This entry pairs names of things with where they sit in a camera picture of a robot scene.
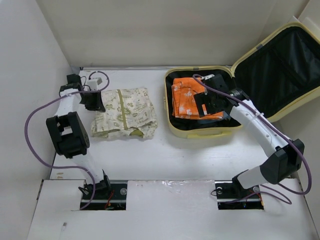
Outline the orange patterned cloth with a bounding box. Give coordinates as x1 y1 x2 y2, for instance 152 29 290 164
171 77 224 120

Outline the cream cartoon print cloth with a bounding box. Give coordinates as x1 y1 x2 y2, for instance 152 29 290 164
90 87 158 140

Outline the yellow suitcase black lining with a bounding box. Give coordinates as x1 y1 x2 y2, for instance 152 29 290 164
164 22 320 139

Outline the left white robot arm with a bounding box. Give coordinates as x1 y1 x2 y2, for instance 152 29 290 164
46 74 112 199

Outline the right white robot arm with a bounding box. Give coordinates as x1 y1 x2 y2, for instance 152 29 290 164
192 74 308 197

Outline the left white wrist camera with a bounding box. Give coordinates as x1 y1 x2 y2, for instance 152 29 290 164
86 77 103 91

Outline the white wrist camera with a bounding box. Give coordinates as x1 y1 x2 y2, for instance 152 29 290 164
201 74 215 81
86 77 103 91

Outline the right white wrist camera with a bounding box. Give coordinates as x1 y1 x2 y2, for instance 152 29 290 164
201 74 215 81

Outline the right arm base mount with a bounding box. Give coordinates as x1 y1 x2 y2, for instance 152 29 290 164
210 179 264 210

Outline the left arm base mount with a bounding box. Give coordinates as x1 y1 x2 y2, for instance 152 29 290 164
78 180 128 211

